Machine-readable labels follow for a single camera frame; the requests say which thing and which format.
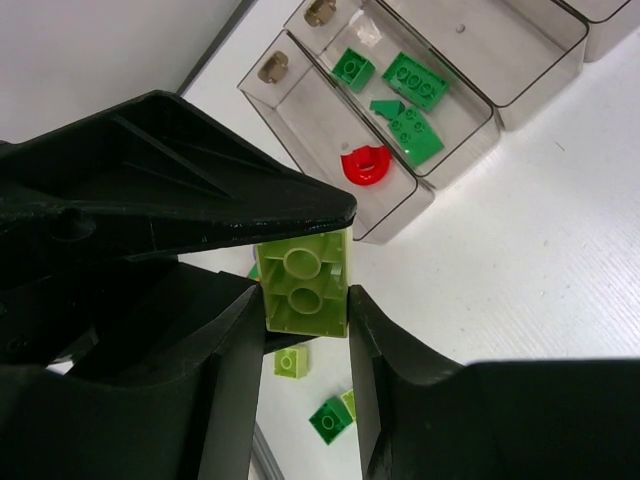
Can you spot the green square brick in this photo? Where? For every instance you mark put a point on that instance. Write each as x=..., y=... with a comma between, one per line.
x=353, y=70

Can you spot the small lime green brick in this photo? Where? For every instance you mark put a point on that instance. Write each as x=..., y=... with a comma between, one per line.
x=292, y=362

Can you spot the small green slope piece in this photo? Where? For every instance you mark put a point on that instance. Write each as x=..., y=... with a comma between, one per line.
x=388, y=109

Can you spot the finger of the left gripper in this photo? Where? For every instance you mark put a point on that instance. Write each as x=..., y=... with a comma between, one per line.
x=150, y=177

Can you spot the green L-shaped lego block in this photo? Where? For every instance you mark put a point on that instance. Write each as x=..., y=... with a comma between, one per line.
x=415, y=136

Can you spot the aluminium front rail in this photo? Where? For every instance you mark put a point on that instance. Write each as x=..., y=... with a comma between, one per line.
x=263, y=465

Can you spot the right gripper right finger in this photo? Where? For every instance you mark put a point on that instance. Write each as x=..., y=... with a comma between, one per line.
x=421, y=415

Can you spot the purple red flower lego stack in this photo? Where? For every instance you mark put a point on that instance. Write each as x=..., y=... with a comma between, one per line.
x=254, y=273

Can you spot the lime green 2x4 brick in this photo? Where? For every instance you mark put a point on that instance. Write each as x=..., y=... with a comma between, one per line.
x=305, y=283

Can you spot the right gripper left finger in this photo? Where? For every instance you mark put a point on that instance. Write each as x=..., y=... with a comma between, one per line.
x=148, y=378

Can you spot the small dark green brick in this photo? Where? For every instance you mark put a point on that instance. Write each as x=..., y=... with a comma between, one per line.
x=331, y=419

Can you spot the small red lego piece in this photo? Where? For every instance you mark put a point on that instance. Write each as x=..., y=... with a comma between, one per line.
x=367, y=165

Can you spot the clear compartment organizer tray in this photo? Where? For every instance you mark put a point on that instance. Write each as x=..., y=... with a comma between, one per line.
x=504, y=61

